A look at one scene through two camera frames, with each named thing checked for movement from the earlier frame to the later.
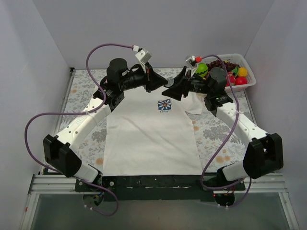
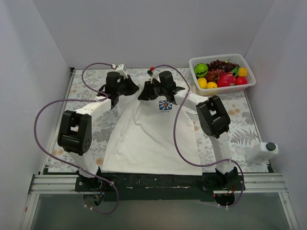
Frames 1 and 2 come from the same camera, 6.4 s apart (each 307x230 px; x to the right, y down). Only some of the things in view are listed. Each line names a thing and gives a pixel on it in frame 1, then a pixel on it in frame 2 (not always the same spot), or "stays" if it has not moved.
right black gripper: x=187 y=84 to x=149 y=90
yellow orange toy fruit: x=242 y=72 stays
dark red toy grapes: x=229 y=66 stays
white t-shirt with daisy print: x=151 y=133 stays
